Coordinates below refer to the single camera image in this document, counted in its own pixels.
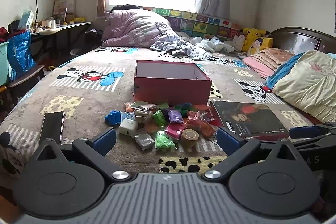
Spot framed picture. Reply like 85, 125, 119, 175
53, 0, 77, 22

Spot red cardboard box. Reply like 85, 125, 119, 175
133, 60, 213, 106

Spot black stand pole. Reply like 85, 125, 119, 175
31, 0, 40, 26

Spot yellow plush toy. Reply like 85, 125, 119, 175
240, 27, 273, 56

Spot white rabbit plush toy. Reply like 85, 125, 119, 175
232, 34, 246, 51

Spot dark clothes heap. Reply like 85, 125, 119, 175
85, 29, 105, 46

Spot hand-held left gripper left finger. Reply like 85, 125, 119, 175
37, 127, 130, 183

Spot peach folded blanket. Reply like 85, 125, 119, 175
249, 48, 296, 71

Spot pink pillow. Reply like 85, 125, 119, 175
243, 56, 276, 79

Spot dark wooden headboard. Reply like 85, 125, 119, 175
269, 27, 336, 55

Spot dark side desk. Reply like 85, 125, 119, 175
30, 21, 92, 56

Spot blue plastic toy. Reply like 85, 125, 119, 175
104, 110, 122, 125

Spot black phone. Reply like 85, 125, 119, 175
39, 111, 65, 147

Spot green plastic bin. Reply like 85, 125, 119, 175
0, 42, 11, 85

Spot colourful foam wall mat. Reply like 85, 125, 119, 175
143, 7, 246, 42

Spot blue plastic bag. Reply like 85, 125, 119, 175
7, 31, 36, 80

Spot brown tape roll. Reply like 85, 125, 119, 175
182, 129, 200, 147

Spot brown wooden stool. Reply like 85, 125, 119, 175
7, 64, 45, 101

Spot cream quilt with blue edge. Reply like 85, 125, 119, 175
265, 50, 336, 122

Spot white crumpled cloths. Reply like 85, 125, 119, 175
190, 36, 235, 54

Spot white charger block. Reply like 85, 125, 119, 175
119, 119, 139, 136

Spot pile of colourful clay packets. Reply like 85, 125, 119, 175
123, 101, 218, 151

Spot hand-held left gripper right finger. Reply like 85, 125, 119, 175
202, 127, 300, 183

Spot dark cloth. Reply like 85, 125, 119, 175
110, 4, 142, 12

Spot light blue box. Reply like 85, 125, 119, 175
20, 10, 34, 29

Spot grey crumpled clothes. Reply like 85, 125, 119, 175
150, 22, 213, 60

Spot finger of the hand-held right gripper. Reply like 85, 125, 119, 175
289, 122, 336, 147

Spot dark portrait print box lid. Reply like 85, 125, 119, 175
210, 100, 297, 142

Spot lilac quilt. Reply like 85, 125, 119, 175
101, 9, 181, 48

